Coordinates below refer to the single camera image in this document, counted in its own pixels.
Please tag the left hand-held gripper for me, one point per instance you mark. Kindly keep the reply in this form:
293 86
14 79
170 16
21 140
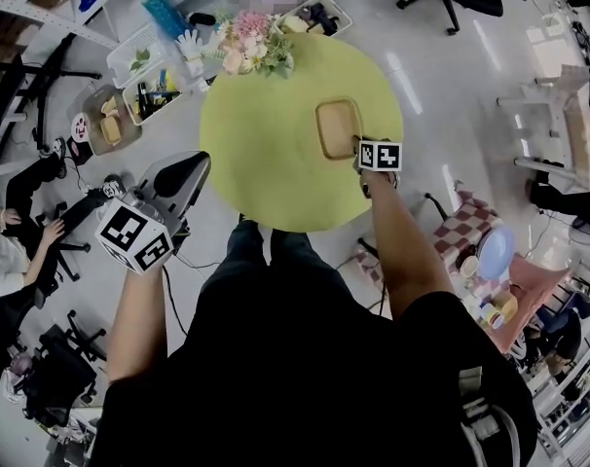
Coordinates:
129 234

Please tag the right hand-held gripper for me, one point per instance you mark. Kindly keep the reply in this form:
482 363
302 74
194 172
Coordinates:
382 156

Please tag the yellow rectangular plastic tray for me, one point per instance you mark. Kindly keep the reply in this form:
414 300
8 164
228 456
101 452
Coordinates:
336 124

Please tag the person's left forearm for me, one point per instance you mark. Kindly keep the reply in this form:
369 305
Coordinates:
136 329

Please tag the person's right forearm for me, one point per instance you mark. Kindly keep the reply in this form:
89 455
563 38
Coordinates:
407 251

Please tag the small black red-label box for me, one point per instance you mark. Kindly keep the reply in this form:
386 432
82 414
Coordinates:
81 153

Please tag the clear plastic storage bin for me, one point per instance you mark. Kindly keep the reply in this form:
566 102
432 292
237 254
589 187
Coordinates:
107 124

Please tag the round green-clothed table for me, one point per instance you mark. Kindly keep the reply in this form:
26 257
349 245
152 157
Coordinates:
266 154

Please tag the white bin with tools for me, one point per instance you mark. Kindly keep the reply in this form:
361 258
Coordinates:
151 100

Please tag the white bowl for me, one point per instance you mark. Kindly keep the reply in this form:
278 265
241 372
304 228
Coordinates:
468 266

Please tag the large blue plate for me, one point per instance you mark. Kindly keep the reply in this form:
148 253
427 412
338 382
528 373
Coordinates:
497 253

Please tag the white bin with dark items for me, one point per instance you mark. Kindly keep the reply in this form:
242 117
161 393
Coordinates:
319 15

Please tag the pink flower bouquet white vase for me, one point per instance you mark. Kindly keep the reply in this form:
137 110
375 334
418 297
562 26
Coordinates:
251 42

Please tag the white basket with leaf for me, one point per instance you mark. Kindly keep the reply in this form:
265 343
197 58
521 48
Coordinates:
134 59

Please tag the tan bowl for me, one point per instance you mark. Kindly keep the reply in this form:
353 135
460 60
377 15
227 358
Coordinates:
505 304

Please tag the wooden-top white-legged table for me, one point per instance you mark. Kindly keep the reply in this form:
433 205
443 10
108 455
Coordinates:
577 129

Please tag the striped paper cup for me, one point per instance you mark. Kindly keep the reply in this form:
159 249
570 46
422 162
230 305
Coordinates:
494 319

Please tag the white gloves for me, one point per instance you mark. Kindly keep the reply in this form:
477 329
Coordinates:
193 44

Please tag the pink fabric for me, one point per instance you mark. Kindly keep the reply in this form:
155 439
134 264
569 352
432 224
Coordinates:
538 285

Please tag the teal perforated tray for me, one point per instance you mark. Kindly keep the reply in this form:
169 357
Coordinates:
166 12

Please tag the person's black clothing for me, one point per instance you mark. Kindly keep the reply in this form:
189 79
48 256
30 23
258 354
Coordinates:
300 382

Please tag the black cylinder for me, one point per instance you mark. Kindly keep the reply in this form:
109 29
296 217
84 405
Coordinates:
201 18

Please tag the white shelving unit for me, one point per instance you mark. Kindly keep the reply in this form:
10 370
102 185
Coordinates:
42 12

